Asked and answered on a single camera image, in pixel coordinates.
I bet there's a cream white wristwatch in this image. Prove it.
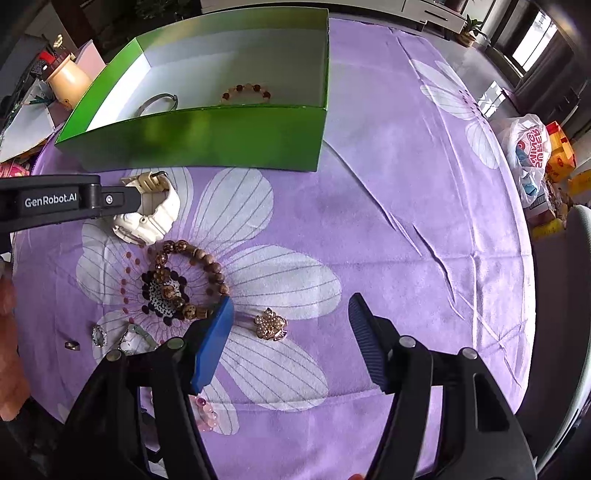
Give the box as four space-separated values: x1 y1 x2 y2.
112 171 181 245

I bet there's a yellow red snack packet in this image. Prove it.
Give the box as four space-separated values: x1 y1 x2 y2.
545 121 578 183

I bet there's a small potted plant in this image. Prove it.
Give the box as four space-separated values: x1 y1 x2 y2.
459 14 485 47

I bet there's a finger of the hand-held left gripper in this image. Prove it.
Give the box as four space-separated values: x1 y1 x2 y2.
99 186 143 219

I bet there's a pale jade necklace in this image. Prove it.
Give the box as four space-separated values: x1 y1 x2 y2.
117 323 160 356

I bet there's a green cardboard box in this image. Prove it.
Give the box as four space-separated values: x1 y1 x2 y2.
54 8 331 172

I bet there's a white tv cabinet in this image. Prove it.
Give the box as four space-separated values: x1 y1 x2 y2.
402 0 467 33

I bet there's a brown wooden bead bracelet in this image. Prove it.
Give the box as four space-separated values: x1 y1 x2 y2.
147 239 230 321

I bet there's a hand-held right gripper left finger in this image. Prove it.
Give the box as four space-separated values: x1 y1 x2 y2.
48 295 236 480

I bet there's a purple floral tablecloth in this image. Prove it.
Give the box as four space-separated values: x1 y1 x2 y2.
11 18 536 480

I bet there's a cream bottle-shaped pen holder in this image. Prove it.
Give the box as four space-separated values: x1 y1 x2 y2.
44 53 93 109

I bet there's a person's left hand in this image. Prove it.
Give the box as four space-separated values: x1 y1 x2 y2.
0 264 31 422

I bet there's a silver bangle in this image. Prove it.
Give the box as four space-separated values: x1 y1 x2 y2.
137 93 179 116

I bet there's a yellow round packet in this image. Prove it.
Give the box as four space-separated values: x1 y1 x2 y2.
533 219 564 241

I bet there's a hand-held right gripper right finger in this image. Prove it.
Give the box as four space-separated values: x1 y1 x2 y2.
347 292 537 480

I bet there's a white printed plastic bag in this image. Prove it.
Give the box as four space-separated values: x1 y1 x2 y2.
496 113 552 208

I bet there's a pink box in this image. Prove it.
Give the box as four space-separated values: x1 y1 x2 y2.
74 41 107 79

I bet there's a red bead bracelet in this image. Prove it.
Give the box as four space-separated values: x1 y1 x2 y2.
220 83 272 105

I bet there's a gold pearl brooch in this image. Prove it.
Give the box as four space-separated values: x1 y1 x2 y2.
253 308 289 342

